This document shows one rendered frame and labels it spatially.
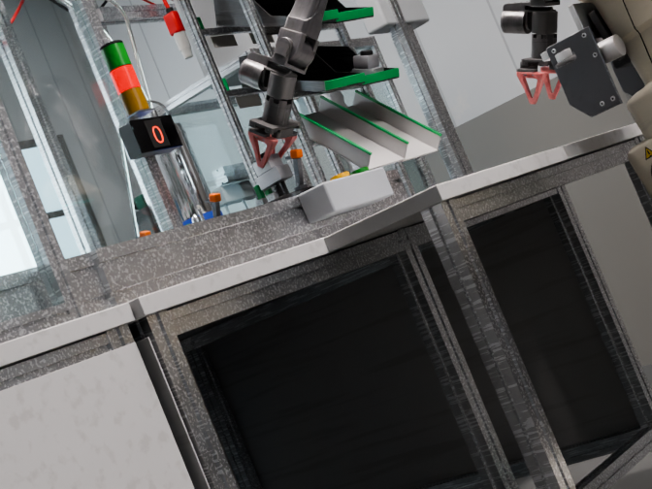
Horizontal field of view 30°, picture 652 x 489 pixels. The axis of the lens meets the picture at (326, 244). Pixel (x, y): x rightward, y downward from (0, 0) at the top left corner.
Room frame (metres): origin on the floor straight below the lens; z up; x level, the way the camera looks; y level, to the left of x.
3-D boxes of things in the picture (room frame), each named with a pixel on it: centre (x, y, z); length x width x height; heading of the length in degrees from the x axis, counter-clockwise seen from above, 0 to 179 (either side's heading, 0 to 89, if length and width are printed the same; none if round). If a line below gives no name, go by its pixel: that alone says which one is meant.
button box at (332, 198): (2.37, -0.08, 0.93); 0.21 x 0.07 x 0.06; 143
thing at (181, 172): (3.53, 0.32, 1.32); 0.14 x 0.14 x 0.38
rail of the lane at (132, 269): (2.26, 0.09, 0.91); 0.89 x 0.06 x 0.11; 143
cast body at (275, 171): (2.57, 0.05, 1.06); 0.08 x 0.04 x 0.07; 53
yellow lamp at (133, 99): (2.49, 0.25, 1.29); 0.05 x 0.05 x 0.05
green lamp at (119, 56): (2.49, 0.25, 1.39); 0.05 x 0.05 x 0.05
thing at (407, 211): (2.60, -0.22, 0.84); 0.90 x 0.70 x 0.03; 141
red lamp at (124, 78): (2.49, 0.25, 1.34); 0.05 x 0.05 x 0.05
